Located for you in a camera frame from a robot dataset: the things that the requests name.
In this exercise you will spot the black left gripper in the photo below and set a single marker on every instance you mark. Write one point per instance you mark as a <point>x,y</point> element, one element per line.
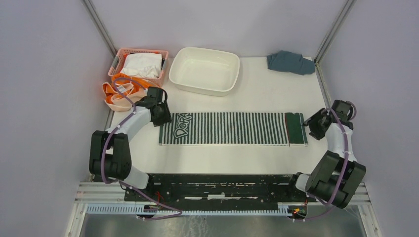
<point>166,117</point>

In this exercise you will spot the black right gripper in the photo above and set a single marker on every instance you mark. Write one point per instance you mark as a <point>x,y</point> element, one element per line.
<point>312,121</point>

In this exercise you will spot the green white striped towel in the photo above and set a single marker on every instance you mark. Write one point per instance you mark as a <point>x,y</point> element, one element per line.
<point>234,128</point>

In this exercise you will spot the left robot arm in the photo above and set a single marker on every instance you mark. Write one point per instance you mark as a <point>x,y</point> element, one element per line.
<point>110,156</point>

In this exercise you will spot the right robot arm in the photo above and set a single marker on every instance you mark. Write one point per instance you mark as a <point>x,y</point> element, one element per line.
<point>338,174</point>

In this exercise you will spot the orange and cream cloth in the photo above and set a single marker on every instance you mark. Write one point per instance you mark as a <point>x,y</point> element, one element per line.
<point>122,87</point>

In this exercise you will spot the white cloth in basket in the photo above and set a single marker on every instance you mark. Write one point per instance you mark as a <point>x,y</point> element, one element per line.
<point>143,65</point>

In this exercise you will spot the white plastic tub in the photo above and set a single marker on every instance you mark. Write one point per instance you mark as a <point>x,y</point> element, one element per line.
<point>205,71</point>

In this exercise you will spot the pink plastic basket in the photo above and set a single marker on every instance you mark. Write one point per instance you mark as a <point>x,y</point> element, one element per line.
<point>120,58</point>

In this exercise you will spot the blue-grey folded cloth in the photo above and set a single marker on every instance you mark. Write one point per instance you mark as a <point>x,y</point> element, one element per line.
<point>285,61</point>

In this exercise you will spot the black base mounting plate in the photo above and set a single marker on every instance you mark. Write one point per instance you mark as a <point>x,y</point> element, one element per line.
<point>211,192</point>

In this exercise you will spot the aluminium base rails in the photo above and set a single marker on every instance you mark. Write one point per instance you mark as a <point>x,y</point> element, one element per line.
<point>90,192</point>

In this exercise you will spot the white slotted cable duct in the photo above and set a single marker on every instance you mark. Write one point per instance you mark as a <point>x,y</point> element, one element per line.
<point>143,209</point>

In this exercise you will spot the aluminium frame post left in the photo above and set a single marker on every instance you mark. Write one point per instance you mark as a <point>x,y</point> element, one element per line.
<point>100,26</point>

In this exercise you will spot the aluminium frame post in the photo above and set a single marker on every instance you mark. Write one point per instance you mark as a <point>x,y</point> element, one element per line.
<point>100,26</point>
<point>325,45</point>

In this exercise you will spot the aluminium frame post right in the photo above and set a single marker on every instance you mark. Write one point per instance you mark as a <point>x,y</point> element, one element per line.
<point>325,45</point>

